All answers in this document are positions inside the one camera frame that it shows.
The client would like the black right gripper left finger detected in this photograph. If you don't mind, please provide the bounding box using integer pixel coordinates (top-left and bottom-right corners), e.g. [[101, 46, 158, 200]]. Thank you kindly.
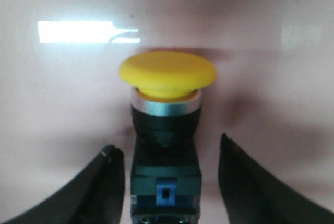
[[8, 145, 125, 224]]

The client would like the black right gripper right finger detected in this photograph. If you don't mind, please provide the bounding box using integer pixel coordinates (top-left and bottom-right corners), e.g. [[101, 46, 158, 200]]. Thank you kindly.
[[218, 133, 333, 223]]

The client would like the yellow mushroom push button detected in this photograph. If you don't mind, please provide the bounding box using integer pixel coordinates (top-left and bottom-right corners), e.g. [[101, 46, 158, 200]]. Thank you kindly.
[[118, 51, 217, 223]]

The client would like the pink plastic bin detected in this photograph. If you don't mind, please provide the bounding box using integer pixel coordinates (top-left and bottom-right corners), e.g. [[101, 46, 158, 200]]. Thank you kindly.
[[1, 0, 333, 223]]

